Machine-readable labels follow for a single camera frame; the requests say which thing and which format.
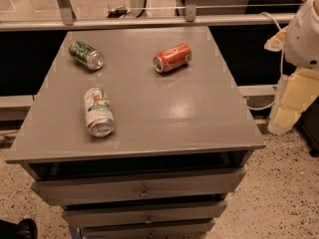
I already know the white soda can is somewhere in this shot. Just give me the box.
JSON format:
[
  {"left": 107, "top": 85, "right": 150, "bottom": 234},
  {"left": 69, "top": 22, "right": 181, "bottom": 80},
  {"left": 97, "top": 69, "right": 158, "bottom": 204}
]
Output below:
[{"left": 84, "top": 88, "right": 115, "bottom": 137}]

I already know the green soda can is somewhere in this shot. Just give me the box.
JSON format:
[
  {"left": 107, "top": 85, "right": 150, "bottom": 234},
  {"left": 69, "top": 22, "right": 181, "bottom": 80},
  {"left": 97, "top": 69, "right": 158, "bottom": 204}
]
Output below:
[{"left": 69, "top": 41, "right": 104, "bottom": 71}]

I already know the grey drawer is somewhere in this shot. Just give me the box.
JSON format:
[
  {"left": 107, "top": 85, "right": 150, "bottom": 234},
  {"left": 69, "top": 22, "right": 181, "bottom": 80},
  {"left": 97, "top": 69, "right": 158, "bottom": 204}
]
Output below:
[
  {"left": 32, "top": 167, "right": 246, "bottom": 206},
  {"left": 82, "top": 219, "right": 214, "bottom": 239},
  {"left": 63, "top": 200, "right": 227, "bottom": 227}
]

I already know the bottom grey drawer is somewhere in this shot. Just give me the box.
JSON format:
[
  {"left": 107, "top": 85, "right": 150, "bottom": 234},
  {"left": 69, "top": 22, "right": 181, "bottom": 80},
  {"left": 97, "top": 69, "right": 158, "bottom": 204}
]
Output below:
[{"left": 82, "top": 219, "right": 214, "bottom": 239}]

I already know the middle grey drawer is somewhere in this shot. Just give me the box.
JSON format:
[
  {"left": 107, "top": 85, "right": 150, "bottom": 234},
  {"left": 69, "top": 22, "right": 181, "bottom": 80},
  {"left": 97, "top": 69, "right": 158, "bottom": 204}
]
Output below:
[{"left": 63, "top": 200, "right": 227, "bottom": 227}]

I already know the top grey drawer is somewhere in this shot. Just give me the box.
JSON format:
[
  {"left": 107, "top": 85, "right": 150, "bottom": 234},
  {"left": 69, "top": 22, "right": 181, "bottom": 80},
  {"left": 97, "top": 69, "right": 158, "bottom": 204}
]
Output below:
[{"left": 32, "top": 167, "right": 246, "bottom": 206}]

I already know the grey drawer cabinet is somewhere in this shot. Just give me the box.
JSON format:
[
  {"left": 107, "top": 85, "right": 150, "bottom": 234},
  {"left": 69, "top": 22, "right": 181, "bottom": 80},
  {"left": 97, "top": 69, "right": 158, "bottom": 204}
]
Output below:
[{"left": 5, "top": 25, "right": 266, "bottom": 239}]

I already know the white cable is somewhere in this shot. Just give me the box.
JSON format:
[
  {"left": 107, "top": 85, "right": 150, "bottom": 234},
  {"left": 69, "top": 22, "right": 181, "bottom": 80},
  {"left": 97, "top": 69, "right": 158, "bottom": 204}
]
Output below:
[{"left": 246, "top": 11, "right": 286, "bottom": 112}]

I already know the metal railing bar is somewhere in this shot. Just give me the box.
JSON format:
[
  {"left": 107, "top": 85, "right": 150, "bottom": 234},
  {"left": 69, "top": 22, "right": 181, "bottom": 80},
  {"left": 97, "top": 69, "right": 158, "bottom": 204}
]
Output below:
[{"left": 0, "top": 13, "right": 295, "bottom": 32}]

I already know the black shoe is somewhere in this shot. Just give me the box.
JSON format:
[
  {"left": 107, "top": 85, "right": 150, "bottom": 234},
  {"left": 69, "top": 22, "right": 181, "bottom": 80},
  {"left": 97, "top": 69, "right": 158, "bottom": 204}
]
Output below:
[{"left": 0, "top": 219, "right": 38, "bottom": 239}]

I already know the red coke can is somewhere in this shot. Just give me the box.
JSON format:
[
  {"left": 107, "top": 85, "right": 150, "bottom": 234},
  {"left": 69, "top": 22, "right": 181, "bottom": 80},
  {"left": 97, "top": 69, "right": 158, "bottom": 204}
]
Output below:
[{"left": 153, "top": 44, "right": 192, "bottom": 74}]

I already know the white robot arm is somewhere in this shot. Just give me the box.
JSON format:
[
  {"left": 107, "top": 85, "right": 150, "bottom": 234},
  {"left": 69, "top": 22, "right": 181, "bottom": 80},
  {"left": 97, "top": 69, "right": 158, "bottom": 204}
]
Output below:
[{"left": 285, "top": 0, "right": 319, "bottom": 69}]

